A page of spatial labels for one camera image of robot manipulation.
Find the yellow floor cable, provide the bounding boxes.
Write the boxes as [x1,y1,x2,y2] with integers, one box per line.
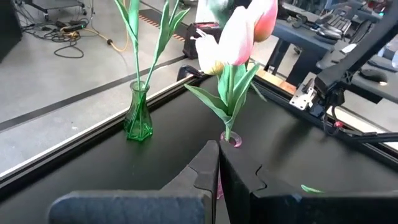
[82,0,131,53]

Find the black floor cable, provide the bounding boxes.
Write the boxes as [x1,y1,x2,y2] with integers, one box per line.
[18,18,85,60]

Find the black computer mouse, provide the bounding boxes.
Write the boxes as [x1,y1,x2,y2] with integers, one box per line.
[359,67,389,86]

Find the black floor unit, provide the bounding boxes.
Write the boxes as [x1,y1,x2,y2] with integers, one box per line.
[0,0,23,63]

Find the black table clamp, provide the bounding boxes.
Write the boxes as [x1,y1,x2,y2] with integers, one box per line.
[176,64,205,82]

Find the black case with red label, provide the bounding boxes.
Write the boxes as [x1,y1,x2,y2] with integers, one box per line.
[182,21,224,60]

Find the black aluminium table frame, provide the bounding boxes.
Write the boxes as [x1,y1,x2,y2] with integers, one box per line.
[0,12,398,195]

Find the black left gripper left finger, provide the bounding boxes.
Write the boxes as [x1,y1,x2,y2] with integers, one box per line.
[48,139,220,224]

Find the grey wheeled cart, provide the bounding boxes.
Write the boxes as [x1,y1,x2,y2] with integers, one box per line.
[15,0,88,16]

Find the light pink artificial tulip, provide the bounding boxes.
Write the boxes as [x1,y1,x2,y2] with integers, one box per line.
[185,27,237,142]

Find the black power strip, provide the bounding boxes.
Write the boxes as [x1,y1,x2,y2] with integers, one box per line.
[60,22,88,34]

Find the black side desk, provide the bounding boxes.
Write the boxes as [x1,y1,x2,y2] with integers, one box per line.
[264,17,346,88]

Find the pink glass vase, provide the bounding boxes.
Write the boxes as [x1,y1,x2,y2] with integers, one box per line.
[216,130,243,200]

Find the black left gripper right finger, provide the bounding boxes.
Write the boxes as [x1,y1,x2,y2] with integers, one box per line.
[219,141,398,224]

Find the green glass vase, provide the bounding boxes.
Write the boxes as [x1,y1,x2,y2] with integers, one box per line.
[123,80,154,142]

